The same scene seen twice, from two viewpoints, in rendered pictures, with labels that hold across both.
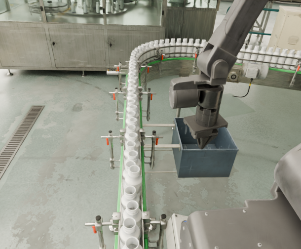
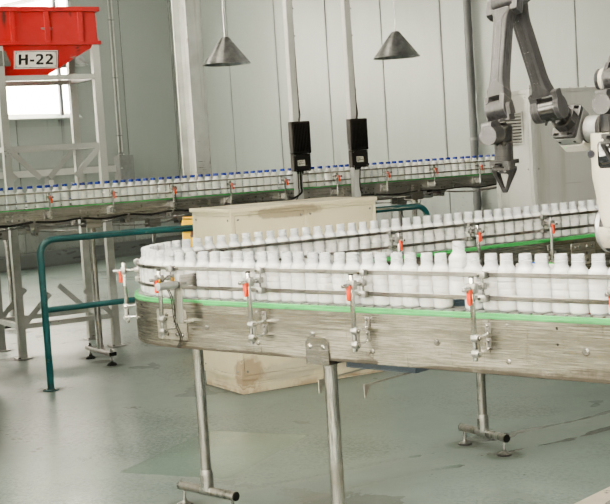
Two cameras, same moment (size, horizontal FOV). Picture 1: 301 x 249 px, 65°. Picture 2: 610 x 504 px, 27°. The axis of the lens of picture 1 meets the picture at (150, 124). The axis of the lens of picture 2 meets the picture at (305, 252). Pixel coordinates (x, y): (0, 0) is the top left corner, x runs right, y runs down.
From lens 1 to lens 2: 3.47 m
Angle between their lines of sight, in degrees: 50
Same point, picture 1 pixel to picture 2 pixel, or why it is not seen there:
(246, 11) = (505, 72)
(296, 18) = (256, 220)
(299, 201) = not seen: outside the picture
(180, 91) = (494, 127)
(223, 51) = (506, 96)
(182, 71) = not seen: hidden behind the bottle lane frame
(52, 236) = not seen: outside the picture
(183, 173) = not seen: hidden behind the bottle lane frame
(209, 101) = (509, 134)
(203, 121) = (508, 155)
